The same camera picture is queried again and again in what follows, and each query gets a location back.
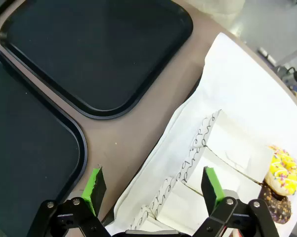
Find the chocolate nut-topped donut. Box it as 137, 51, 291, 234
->
258, 181, 293, 225

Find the black caster wheel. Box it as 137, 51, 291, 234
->
278, 66, 297, 83

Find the white paper sheet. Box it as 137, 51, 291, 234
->
105, 32, 297, 237

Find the white script-printed donut sleeve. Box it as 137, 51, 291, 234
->
181, 147, 262, 198
149, 176, 210, 224
129, 204, 164, 233
187, 109, 274, 182

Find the yellow frosted sprinkle donut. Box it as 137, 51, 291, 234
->
265, 145, 297, 196

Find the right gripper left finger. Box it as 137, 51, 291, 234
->
27, 165, 109, 237

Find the white grey floor device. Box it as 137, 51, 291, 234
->
256, 46, 279, 66

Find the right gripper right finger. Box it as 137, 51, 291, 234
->
192, 166, 280, 237

